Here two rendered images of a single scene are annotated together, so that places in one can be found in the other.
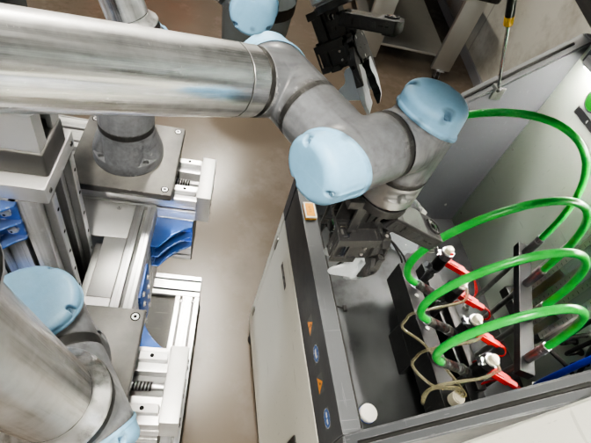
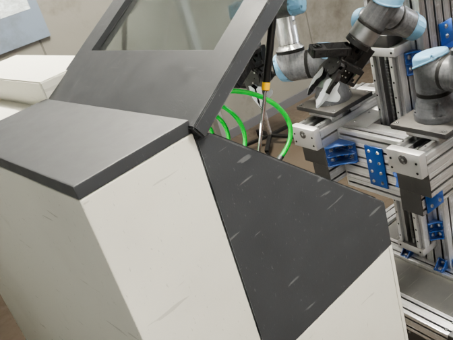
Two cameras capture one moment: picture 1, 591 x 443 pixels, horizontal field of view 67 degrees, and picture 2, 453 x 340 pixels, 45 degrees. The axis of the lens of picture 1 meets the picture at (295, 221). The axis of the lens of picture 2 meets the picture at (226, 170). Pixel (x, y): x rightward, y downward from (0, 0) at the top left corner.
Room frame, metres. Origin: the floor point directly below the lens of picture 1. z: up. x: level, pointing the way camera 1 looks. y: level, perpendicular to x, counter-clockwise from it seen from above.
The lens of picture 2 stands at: (2.18, -0.67, 1.87)
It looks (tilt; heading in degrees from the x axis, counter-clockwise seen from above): 25 degrees down; 168
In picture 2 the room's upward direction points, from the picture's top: 17 degrees counter-clockwise
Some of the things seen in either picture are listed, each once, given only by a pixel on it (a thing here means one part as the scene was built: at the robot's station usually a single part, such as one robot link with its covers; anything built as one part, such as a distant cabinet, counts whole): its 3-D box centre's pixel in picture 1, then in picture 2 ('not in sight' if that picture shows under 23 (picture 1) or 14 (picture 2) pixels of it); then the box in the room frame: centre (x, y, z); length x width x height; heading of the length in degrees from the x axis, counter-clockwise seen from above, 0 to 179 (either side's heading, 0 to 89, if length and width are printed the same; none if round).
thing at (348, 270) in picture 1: (345, 269); (260, 94); (0.42, -0.10, 1.25); 0.06 x 0.03 x 0.09; 114
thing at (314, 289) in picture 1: (316, 304); not in sight; (0.57, -0.11, 0.87); 0.62 x 0.04 x 0.16; 24
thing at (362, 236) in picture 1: (363, 220); (256, 65); (0.43, -0.09, 1.35); 0.09 x 0.08 x 0.12; 114
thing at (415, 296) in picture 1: (425, 341); not in sight; (0.56, -0.38, 0.91); 0.34 x 0.10 x 0.15; 24
